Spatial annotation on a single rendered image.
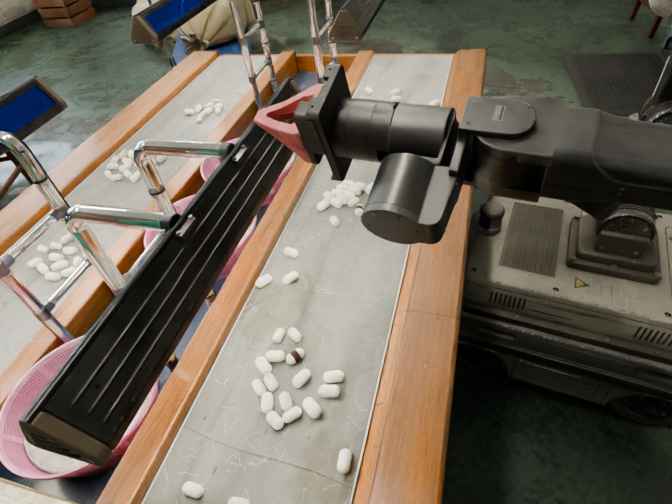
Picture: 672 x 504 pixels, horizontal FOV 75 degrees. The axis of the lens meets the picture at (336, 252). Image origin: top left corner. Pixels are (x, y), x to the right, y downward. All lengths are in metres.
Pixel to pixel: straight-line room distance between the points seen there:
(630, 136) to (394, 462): 0.50
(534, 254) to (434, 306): 0.59
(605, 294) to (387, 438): 0.80
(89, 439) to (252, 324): 0.48
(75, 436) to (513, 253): 1.17
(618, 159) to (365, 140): 0.20
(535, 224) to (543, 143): 1.09
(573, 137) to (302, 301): 0.63
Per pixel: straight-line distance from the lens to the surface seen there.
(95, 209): 0.60
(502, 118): 0.39
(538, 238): 1.42
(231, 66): 2.00
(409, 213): 0.35
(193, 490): 0.75
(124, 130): 1.65
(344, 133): 0.42
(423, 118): 0.40
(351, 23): 1.13
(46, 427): 0.44
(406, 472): 0.69
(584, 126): 0.40
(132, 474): 0.79
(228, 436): 0.78
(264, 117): 0.48
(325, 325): 0.84
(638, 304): 1.34
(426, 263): 0.90
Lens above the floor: 1.42
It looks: 45 degrees down
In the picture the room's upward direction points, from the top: 9 degrees counter-clockwise
